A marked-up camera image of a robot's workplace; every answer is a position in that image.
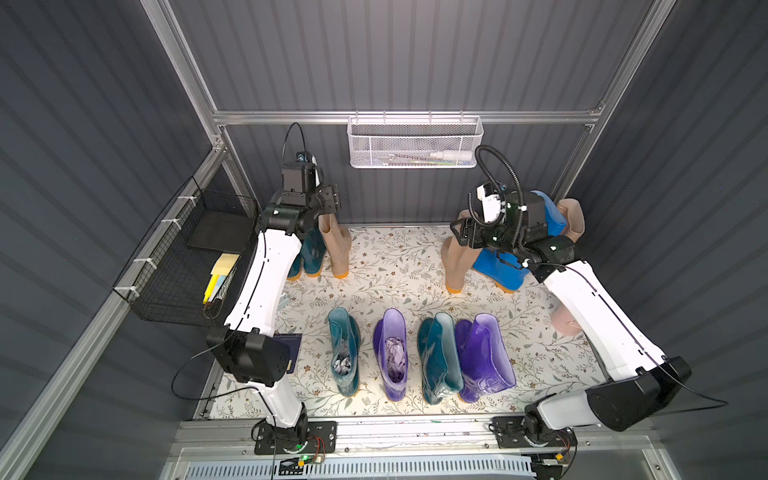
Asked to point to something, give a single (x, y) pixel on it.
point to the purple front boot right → (485, 365)
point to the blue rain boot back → (554, 219)
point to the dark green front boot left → (345, 340)
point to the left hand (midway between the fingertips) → (329, 192)
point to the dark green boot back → (313, 252)
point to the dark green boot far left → (297, 267)
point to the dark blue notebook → (293, 340)
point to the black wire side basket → (168, 280)
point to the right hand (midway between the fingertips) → (469, 222)
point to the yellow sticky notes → (219, 273)
